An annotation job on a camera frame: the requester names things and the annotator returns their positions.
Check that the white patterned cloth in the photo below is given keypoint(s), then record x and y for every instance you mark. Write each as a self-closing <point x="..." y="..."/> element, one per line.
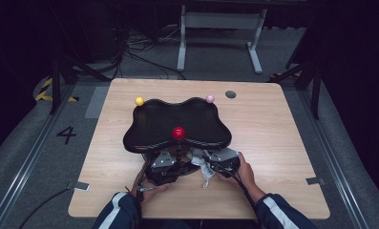
<point x="206" y="168"/>

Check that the grey tape piece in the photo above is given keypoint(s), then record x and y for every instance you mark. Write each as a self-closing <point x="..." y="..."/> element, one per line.
<point x="315" y="181"/>

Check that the grey table hole cover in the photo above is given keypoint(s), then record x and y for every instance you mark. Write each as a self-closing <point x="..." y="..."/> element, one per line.
<point x="230" y="94"/>

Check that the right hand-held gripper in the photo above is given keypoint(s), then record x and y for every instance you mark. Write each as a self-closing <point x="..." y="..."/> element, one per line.
<point x="225" y="159"/>

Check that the grey metal frame stand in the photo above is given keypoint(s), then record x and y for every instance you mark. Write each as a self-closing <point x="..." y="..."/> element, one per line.
<point x="222" y="20"/>

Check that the person's right hand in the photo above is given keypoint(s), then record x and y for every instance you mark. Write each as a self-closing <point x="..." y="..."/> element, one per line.
<point x="247" y="181"/>

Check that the metal floor rail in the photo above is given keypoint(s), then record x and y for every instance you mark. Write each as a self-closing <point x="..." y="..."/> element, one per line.
<point x="332" y="159"/>
<point x="31" y="159"/>

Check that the yellow black hazard tape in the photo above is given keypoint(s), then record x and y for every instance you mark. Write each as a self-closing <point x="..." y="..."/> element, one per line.
<point x="44" y="95"/>

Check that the silver tape piece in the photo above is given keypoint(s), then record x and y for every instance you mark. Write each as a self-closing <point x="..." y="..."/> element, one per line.
<point x="82" y="186"/>

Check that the black wavy tray stand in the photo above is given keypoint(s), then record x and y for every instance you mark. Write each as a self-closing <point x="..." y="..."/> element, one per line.
<point x="155" y="124"/>

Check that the person's left hand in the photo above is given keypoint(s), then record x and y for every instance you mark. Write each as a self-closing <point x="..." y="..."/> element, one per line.
<point x="145" y="191"/>

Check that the black tripod stand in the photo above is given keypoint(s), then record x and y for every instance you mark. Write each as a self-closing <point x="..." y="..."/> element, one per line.
<point x="316" y="95"/>
<point x="56" y="86"/>

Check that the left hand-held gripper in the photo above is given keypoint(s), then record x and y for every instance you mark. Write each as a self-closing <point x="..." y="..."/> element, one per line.
<point x="160" y="168"/>

